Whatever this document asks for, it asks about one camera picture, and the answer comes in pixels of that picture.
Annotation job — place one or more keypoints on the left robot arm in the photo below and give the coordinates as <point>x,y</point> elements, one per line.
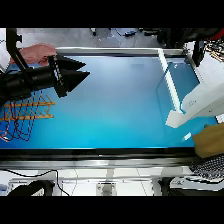
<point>26,81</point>

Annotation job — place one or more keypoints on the white long-sleeved shirt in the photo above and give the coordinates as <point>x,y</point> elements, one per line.
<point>208,93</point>

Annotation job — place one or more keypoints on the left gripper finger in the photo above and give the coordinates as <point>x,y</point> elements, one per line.
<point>75,80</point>
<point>68,63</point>

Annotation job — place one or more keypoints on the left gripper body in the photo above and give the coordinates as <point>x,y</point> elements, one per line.
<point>59,78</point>

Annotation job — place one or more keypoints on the black and white dotted garment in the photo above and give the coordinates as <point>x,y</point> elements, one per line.
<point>210,168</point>

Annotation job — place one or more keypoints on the silver frame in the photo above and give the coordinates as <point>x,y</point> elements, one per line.
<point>100,164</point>

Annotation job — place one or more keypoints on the tan garment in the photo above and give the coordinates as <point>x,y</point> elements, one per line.
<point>210,141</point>

